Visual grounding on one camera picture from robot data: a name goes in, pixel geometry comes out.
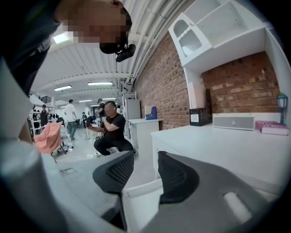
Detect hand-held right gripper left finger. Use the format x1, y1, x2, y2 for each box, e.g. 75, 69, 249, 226
42, 150, 135, 231

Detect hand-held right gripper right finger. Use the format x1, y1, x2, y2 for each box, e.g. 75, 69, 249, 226
140, 151, 277, 233

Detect white desk drawer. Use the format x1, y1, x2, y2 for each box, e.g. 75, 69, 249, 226
122, 178, 163, 232

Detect white desk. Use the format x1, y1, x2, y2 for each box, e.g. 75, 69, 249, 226
151, 112, 291, 202

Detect pink folding chair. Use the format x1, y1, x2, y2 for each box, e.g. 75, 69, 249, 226
33, 121, 68, 157

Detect small white table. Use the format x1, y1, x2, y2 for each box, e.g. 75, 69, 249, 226
128, 118, 163, 150

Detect white tall cabinet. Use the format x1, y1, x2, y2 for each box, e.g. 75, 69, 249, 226
122, 91, 142, 121

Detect blue file holder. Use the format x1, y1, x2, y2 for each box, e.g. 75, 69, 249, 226
145, 106, 158, 121

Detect black file holder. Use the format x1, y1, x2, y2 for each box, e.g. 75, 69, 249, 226
189, 88, 213, 127

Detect white grey speaker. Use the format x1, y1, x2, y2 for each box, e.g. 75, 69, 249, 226
213, 113, 256, 131

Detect pink book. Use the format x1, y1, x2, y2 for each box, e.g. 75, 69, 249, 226
255, 120, 290, 136

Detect white board sheet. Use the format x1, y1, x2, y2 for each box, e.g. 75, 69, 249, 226
188, 81, 206, 110

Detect green lantern lamp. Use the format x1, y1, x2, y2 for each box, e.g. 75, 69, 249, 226
276, 92, 289, 125

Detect person's head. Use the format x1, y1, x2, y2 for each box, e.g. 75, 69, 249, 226
54, 0, 133, 55

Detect person's dark shirt torso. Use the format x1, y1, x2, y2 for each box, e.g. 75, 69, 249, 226
0, 0, 62, 97

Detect white hutch shelf cabinet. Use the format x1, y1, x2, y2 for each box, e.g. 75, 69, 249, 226
168, 0, 291, 128

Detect black head camera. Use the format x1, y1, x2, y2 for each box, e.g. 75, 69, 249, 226
115, 43, 137, 63

